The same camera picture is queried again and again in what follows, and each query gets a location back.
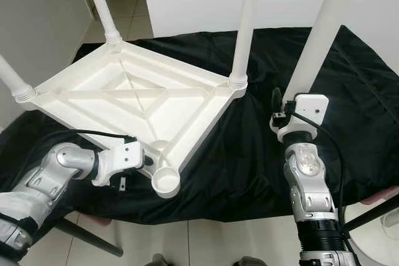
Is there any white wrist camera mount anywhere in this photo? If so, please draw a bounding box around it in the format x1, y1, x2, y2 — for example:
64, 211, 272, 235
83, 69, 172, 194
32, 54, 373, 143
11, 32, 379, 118
92, 141, 146, 188
277, 93, 330, 144

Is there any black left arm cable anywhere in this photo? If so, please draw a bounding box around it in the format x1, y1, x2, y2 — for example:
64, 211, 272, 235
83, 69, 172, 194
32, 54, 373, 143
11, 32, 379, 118
59, 129, 139, 146

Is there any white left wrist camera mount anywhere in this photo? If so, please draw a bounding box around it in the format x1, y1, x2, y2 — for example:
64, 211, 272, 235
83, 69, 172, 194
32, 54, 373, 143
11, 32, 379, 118
92, 141, 146, 188

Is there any white plastic table leg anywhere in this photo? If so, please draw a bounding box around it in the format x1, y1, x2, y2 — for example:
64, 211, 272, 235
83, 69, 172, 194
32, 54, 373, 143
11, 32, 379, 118
0, 54, 37, 103
282, 0, 368, 117
81, 0, 124, 46
228, 0, 263, 90

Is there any black fabric table cover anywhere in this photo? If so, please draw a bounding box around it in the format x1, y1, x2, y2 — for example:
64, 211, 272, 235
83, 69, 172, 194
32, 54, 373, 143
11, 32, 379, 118
0, 26, 399, 224

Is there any white floor fan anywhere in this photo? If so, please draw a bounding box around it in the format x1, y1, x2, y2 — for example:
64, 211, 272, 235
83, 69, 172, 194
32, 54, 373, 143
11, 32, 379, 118
349, 207, 399, 266

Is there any dark metal table leg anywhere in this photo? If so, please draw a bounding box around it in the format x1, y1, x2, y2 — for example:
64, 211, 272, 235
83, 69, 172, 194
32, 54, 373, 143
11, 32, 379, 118
53, 216, 125, 258
343, 194, 399, 234

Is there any grey robot right leg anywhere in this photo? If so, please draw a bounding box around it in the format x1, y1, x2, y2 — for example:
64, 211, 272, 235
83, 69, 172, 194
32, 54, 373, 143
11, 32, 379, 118
234, 257, 269, 266

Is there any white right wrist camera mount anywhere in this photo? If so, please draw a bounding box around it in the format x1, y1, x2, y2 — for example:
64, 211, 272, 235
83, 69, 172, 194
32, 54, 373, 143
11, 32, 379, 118
277, 93, 330, 144

